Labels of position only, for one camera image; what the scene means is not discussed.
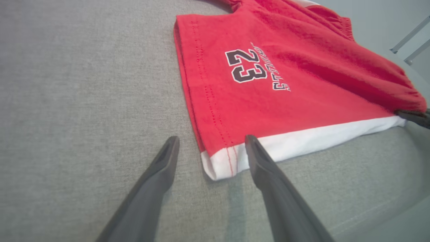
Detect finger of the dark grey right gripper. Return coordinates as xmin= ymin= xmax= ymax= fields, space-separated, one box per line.
xmin=395 ymin=110 xmax=430 ymax=130

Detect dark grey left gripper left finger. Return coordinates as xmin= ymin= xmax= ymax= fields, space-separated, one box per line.
xmin=97 ymin=136 xmax=180 ymax=242

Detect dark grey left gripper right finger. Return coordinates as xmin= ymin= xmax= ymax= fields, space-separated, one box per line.
xmin=245 ymin=135 xmax=335 ymax=242

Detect red basketball jersey number 23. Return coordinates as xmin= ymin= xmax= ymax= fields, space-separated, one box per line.
xmin=174 ymin=0 xmax=428 ymax=181

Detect grey partition panel beside desk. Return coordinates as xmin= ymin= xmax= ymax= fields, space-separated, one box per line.
xmin=316 ymin=0 xmax=430 ymax=54

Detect grey fabric covered work surface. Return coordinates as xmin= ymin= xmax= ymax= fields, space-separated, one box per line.
xmin=0 ymin=0 xmax=430 ymax=242

